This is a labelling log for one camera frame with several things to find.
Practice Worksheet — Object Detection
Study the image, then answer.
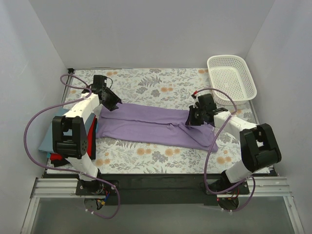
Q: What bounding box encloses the purple t shirt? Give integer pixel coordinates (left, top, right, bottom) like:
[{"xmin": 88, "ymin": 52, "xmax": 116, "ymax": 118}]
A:
[{"xmin": 96, "ymin": 103, "xmax": 218, "ymax": 153}]

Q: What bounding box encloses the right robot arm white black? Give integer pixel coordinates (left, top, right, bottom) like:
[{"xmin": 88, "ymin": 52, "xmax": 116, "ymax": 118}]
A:
[{"xmin": 186, "ymin": 93, "xmax": 282, "ymax": 194}]

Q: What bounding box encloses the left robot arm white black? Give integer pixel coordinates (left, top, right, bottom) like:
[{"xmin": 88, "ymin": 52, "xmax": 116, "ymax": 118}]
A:
[{"xmin": 52, "ymin": 75, "xmax": 122, "ymax": 195}]

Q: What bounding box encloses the floral patterned table mat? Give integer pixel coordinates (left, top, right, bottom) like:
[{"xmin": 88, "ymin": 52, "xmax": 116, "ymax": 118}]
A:
[{"xmin": 46, "ymin": 67, "xmax": 271, "ymax": 175}]

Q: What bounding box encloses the white plastic perforated basket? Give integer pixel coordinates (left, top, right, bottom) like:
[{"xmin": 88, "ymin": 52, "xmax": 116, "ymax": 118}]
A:
[{"xmin": 207, "ymin": 55, "xmax": 257, "ymax": 105}]

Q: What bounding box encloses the folded black t shirt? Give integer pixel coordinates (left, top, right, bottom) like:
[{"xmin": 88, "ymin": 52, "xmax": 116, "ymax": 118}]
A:
[{"xmin": 50, "ymin": 116, "xmax": 98, "ymax": 168}]

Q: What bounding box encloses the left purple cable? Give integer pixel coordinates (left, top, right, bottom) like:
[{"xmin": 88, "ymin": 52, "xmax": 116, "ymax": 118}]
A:
[{"xmin": 23, "ymin": 74, "xmax": 121, "ymax": 219}]

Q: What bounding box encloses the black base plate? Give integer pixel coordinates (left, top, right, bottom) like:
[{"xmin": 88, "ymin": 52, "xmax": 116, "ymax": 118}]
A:
[{"xmin": 75, "ymin": 173, "xmax": 252, "ymax": 206}]

